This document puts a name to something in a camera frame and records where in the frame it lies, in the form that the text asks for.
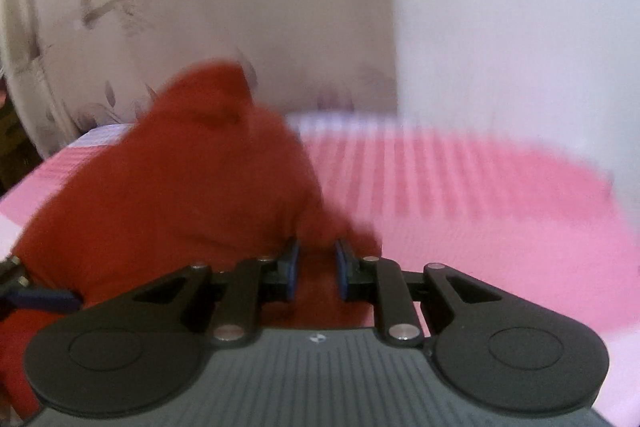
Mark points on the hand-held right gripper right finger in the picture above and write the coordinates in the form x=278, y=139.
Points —
x=342, y=271

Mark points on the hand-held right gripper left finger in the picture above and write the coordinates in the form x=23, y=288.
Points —
x=293, y=271

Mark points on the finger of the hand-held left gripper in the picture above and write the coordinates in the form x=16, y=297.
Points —
x=47, y=299

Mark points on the red puffer jacket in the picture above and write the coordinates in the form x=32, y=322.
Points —
x=175, y=197

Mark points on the pink striped bed sheet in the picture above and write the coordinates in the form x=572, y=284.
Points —
x=475, y=207

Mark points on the wooden bedside cabinet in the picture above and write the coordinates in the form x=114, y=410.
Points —
x=7, y=132

